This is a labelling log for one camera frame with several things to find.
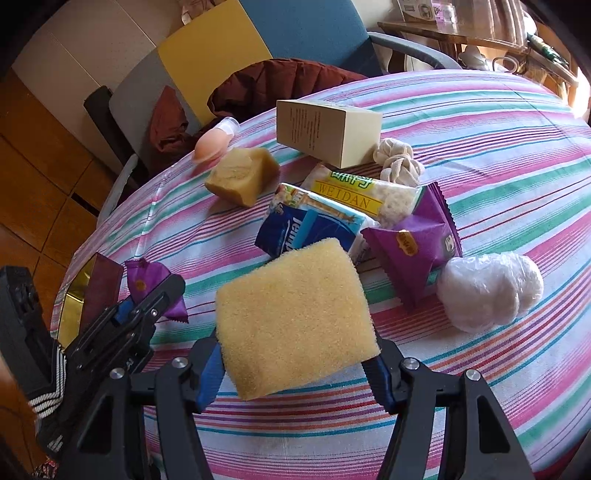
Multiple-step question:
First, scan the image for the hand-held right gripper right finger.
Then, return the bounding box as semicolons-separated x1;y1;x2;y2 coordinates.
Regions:
362;335;536;480

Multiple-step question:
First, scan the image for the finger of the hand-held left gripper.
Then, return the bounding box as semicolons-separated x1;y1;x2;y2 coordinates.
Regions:
104;274;186;376
67;300;139;370

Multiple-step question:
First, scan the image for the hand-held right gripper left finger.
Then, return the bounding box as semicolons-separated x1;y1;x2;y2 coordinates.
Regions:
55;337;228;480

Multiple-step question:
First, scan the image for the small purple candy packet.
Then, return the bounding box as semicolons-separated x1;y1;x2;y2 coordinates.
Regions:
124;257;189;324

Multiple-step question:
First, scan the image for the yellow sponge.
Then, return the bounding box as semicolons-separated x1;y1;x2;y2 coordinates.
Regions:
215;237;382;401

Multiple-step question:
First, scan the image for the cream rope bundle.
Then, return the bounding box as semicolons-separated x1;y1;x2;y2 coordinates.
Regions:
373;137;424;186

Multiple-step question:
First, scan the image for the maroon and gold box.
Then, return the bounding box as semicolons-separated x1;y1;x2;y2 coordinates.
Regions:
58;253;125;349

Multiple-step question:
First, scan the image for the large purple snack packet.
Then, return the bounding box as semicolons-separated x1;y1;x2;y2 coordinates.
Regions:
361;181;463;309

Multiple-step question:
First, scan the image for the white plastic-wrapped ball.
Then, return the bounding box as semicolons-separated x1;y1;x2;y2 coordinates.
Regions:
436;253;544;333

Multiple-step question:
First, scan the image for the yellow-brown soap block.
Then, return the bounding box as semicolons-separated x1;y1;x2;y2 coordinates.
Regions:
204;148;281;208

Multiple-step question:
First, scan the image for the blue tissue pack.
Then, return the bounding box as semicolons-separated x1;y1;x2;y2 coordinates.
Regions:
255;182;370;266

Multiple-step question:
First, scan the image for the pink bottle with clear cap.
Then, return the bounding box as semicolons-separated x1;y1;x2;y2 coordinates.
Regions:
193;116;240;163

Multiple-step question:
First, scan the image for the rice cracker packet yellow label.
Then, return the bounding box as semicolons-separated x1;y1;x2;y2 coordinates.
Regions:
302;164;428;229

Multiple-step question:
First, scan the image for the cream carton box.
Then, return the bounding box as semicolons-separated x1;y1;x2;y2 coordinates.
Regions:
276;99;383;169

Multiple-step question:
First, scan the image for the maroon jacket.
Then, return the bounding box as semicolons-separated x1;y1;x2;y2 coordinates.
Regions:
148;58;368;160

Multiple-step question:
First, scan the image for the striped cloth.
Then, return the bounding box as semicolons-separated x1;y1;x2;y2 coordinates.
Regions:
51;69;591;480

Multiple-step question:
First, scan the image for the blue and yellow armchair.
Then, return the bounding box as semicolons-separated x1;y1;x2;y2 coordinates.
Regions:
83;0;462;227

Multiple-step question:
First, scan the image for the wooden side table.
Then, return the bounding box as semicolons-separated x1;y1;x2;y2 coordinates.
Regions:
378;18;578;97

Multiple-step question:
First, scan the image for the white printed box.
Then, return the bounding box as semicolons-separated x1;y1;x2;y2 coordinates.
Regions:
397;0;437;21

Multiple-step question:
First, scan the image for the beige curtain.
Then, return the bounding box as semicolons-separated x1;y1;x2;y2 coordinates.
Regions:
482;0;532;47

